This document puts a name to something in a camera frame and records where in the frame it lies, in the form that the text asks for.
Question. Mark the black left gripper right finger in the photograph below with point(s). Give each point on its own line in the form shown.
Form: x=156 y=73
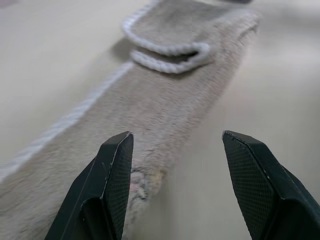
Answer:
x=262 y=185

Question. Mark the beige towel with white trim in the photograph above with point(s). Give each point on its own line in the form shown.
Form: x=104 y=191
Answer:
x=160 y=105

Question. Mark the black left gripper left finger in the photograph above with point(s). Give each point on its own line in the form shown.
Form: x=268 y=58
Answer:
x=100 y=190

